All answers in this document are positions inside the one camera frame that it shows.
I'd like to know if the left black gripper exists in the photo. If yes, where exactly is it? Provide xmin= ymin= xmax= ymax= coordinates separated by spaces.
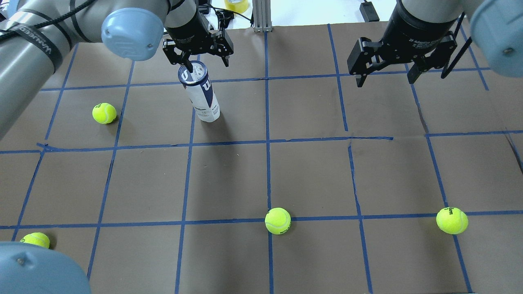
xmin=162 ymin=11 xmax=234 ymax=73

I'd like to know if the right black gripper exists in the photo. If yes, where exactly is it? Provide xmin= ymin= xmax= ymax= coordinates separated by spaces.
xmin=346 ymin=4 xmax=456 ymax=88

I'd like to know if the white blue tennis ball can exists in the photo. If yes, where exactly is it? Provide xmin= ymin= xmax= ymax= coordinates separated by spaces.
xmin=178 ymin=61 xmax=221 ymax=123

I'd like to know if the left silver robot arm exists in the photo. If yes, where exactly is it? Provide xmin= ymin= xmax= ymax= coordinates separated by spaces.
xmin=0 ymin=0 xmax=234 ymax=136

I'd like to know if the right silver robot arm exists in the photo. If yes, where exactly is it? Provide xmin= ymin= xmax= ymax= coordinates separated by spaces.
xmin=347 ymin=0 xmax=523 ymax=87

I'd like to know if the tennis ball near right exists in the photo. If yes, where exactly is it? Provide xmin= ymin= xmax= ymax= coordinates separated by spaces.
xmin=92 ymin=102 xmax=117 ymax=124

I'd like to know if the tennis ball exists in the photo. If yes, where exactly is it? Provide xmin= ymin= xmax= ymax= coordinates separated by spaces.
xmin=264 ymin=208 xmax=291 ymax=235
xmin=92 ymin=102 xmax=117 ymax=124
xmin=436 ymin=207 xmax=469 ymax=235
xmin=20 ymin=232 xmax=51 ymax=249

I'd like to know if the tennis ball far left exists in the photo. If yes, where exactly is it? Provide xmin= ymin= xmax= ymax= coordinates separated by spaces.
xmin=436 ymin=207 xmax=469 ymax=235

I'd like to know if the tennis ball centre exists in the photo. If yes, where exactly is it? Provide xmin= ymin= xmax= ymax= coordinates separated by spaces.
xmin=264 ymin=208 xmax=291 ymax=235

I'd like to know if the tennis ball far right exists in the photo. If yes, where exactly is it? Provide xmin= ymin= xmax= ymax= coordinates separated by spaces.
xmin=20 ymin=232 xmax=51 ymax=249

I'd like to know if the black power brick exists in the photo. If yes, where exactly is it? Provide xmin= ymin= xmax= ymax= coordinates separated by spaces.
xmin=359 ymin=0 xmax=380 ymax=22

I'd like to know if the yellow tape roll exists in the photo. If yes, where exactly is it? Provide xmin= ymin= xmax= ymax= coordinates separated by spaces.
xmin=224 ymin=0 xmax=250 ymax=14

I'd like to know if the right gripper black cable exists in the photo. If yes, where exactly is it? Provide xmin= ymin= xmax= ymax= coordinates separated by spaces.
xmin=440 ymin=12 xmax=474 ymax=79

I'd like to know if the aluminium frame post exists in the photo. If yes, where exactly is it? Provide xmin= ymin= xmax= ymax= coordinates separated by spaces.
xmin=252 ymin=0 xmax=273 ymax=32

